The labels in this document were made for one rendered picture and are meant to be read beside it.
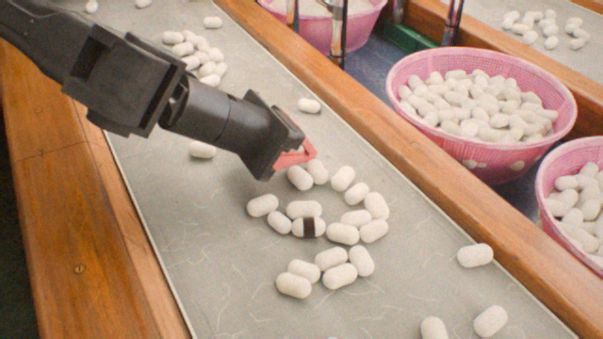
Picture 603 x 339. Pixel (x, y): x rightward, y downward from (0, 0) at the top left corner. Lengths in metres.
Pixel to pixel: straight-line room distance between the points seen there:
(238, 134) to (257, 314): 0.18
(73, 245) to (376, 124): 0.38
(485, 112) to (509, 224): 0.26
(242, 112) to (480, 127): 0.36
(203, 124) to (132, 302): 0.18
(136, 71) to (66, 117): 0.30
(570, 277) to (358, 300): 0.20
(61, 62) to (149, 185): 0.21
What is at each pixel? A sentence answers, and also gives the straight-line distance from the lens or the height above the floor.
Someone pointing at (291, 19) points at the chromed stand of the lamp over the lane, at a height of 0.78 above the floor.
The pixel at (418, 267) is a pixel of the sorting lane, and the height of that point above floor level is 0.74.
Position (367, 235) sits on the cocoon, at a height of 0.75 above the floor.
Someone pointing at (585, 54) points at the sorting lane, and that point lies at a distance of 1.02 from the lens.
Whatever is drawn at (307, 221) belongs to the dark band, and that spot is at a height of 0.76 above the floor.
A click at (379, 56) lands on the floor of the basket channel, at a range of 1.03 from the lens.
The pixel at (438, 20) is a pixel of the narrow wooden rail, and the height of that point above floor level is 0.76.
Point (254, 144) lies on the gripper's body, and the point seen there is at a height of 0.82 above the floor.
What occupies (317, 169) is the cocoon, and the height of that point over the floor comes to 0.76.
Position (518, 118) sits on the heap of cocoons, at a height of 0.74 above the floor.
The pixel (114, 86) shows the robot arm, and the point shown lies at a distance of 0.45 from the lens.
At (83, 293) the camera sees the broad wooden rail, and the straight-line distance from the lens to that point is 0.50.
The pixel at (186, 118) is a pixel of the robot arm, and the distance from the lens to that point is 0.48.
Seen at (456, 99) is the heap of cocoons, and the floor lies 0.74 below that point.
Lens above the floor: 1.14
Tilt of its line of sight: 40 degrees down
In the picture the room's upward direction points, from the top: straight up
